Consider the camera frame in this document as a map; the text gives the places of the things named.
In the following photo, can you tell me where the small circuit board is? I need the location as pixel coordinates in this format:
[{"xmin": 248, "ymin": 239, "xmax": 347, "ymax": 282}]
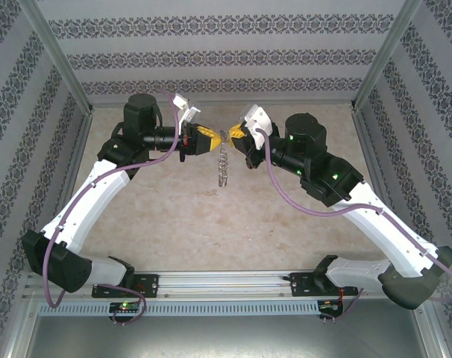
[
  {"xmin": 110, "ymin": 301, "xmax": 142, "ymax": 313},
  {"xmin": 318, "ymin": 299, "xmax": 345, "ymax": 314}
]

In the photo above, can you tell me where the aluminium frame post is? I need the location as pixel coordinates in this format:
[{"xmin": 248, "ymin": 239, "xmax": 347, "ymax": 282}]
[
  {"xmin": 19, "ymin": 0, "xmax": 95, "ymax": 113},
  {"xmin": 349, "ymin": 0, "xmax": 424, "ymax": 112}
]

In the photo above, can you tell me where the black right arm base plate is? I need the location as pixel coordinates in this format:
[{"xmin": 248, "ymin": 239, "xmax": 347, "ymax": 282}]
[{"xmin": 289, "ymin": 271, "xmax": 358, "ymax": 298}]

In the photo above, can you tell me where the grey slotted cable duct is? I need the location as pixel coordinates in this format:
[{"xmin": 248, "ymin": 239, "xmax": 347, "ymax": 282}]
[{"xmin": 37, "ymin": 300, "xmax": 320, "ymax": 317}]

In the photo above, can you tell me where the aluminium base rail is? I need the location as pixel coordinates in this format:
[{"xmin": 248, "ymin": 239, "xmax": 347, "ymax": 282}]
[{"xmin": 24, "ymin": 270, "xmax": 424, "ymax": 299}]

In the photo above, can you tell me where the aluminium floor rail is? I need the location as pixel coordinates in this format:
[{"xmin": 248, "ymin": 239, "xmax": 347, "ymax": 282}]
[
  {"xmin": 351, "ymin": 107, "xmax": 413, "ymax": 269},
  {"xmin": 57, "ymin": 110, "xmax": 95, "ymax": 232}
]

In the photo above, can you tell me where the metal disc with keyrings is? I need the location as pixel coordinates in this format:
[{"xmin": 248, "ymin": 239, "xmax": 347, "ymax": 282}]
[{"xmin": 215, "ymin": 129, "xmax": 233, "ymax": 189}]

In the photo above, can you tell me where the sheet metal shelf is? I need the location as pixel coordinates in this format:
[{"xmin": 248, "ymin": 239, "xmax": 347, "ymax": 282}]
[{"xmin": 24, "ymin": 315, "xmax": 438, "ymax": 358}]

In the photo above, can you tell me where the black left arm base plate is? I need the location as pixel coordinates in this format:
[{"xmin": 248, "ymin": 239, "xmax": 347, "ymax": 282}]
[{"xmin": 91, "ymin": 274, "xmax": 160, "ymax": 299}]

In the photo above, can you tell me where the aluminium frame crossbeam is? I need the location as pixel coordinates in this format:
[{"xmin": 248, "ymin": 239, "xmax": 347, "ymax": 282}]
[{"xmin": 87, "ymin": 97, "xmax": 357, "ymax": 108}]

